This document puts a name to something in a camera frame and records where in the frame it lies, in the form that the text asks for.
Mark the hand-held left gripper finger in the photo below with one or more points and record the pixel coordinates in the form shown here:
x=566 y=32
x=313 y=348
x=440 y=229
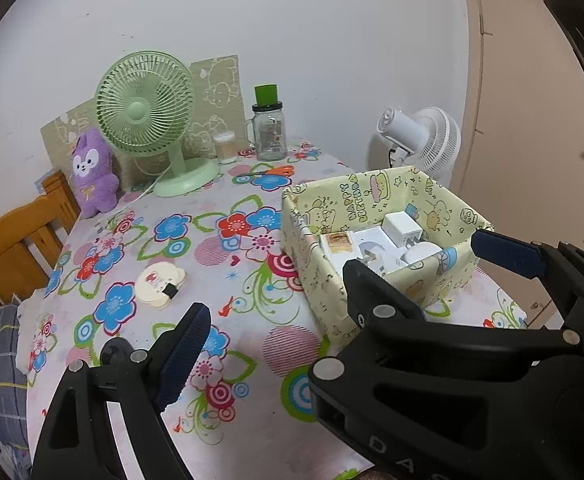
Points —
x=182 y=355

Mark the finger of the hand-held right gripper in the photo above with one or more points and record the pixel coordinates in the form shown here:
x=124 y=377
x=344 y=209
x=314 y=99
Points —
x=501 y=255
x=361 y=300

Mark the yellow cartoon print box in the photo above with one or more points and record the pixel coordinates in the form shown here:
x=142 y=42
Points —
x=312 y=280

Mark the white box with brown label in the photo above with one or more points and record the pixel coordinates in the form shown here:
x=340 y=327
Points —
x=339 y=245

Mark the white charger adapters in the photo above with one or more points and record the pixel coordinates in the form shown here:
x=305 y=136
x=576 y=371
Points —
x=371 y=235

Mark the floral tablecloth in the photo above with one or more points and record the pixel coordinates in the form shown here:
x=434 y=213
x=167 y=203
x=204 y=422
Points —
x=252 y=320

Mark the white charger plug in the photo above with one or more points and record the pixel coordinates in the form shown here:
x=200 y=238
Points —
x=399 y=225

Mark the white clip fan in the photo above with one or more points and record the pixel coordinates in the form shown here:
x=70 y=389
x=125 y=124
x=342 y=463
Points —
x=436 y=140

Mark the beige door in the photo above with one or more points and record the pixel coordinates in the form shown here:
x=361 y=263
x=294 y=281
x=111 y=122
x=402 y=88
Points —
x=521 y=110

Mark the glass jar with green lid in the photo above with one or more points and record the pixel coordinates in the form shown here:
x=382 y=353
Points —
x=269 y=135

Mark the purple plush toy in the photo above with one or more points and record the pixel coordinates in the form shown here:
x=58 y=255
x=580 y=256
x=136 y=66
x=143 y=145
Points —
x=94 y=185

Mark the clear cotton swab container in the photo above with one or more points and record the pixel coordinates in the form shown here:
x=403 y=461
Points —
x=225 y=150

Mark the green desk fan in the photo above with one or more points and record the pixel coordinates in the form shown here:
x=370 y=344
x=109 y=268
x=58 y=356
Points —
x=137 y=110

